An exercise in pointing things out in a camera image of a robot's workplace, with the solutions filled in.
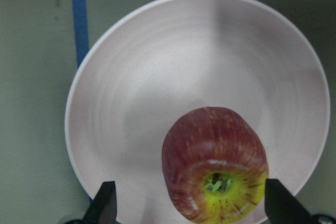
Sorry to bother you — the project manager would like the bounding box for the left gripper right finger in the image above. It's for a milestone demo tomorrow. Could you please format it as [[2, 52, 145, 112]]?
[[264, 178, 311, 223]]

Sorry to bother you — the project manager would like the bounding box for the pink plate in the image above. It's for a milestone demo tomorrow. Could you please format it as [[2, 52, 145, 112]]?
[[65, 0, 330, 223]]

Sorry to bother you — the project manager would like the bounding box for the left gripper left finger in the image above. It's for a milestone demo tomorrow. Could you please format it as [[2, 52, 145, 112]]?
[[82, 181, 117, 224]]

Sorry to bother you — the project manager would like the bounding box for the red yellow apple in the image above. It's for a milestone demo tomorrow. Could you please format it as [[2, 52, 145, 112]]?
[[162, 107, 269, 223]]

